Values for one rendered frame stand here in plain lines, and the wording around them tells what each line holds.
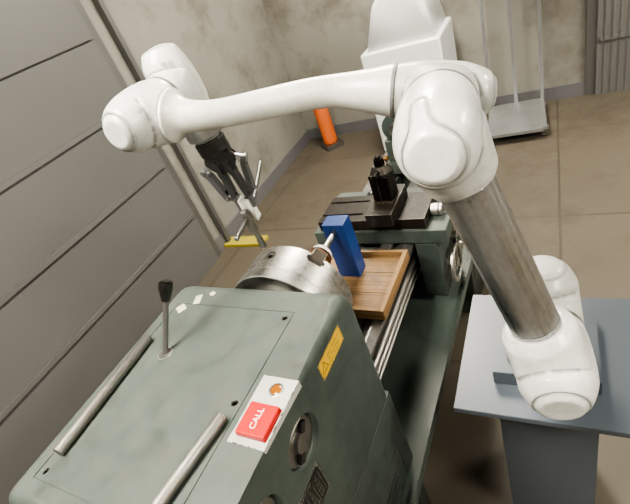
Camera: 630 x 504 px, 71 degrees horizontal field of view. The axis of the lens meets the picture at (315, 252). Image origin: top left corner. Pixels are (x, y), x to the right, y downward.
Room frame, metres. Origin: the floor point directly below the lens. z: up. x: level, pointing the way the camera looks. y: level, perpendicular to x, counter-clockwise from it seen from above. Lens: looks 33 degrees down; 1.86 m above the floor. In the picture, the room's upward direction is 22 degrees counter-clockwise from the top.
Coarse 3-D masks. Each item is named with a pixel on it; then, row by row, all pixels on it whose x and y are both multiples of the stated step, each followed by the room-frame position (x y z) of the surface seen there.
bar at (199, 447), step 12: (216, 420) 0.52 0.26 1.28; (204, 432) 0.50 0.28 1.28; (216, 432) 0.50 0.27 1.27; (204, 444) 0.48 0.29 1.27; (192, 456) 0.47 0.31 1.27; (180, 468) 0.45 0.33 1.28; (192, 468) 0.46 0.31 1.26; (168, 480) 0.44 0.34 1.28; (180, 480) 0.44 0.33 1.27; (168, 492) 0.42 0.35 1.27
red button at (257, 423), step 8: (248, 408) 0.52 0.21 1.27; (256, 408) 0.52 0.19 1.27; (264, 408) 0.51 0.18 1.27; (272, 408) 0.50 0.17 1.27; (248, 416) 0.51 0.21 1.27; (256, 416) 0.50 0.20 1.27; (264, 416) 0.49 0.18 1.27; (272, 416) 0.49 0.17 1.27; (240, 424) 0.50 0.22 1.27; (248, 424) 0.49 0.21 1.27; (256, 424) 0.48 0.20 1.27; (264, 424) 0.48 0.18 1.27; (272, 424) 0.48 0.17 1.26; (240, 432) 0.48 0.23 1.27; (248, 432) 0.48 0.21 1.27; (256, 432) 0.47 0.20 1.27; (264, 432) 0.46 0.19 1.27; (256, 440) 0.46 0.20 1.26; (264, 440) 0.46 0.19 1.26
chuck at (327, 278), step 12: (264, 252) 1.05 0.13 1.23; (276, 252) 1.01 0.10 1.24; (288, 252) 0.99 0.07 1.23; (300, 252) 0.98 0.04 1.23; (252, 264) 1.03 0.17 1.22; (264, 264) 0.98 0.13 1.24; (276, 264) 0.96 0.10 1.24; (288, 264) 0.94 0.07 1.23; (300, 264) 0.94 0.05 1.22; (312, 264) 0.94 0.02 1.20; (324, 264) 0.95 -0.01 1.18; (300, 276) 0.90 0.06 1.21; (312, 276) 0.91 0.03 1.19; (324, 276) 0.92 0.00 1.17; (336, 276) 0.93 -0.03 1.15; (324, 288) 0.89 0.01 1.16; (336, 288) 0.90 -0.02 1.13; (348, 288) 0.93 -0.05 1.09; (348, 300) 0.91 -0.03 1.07
